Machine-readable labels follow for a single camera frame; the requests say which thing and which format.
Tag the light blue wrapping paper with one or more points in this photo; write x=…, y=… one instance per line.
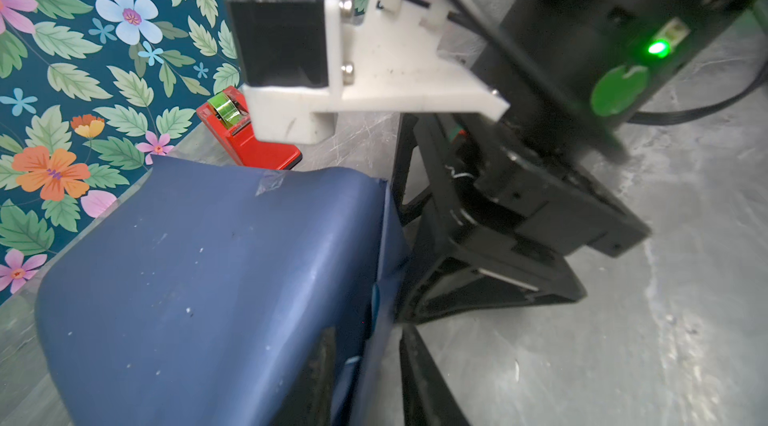
x=198, y=301

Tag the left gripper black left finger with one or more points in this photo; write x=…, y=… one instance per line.
x=309, y=400

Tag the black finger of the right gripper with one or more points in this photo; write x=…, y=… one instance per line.
x=454, y=270

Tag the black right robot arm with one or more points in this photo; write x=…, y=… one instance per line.
x=573, y=71

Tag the red tape dispenser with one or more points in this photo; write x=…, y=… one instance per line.
x=227, y=118

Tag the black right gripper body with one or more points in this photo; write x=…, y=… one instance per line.
x=493, y=196

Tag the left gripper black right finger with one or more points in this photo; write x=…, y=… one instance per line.
x=426, y=398

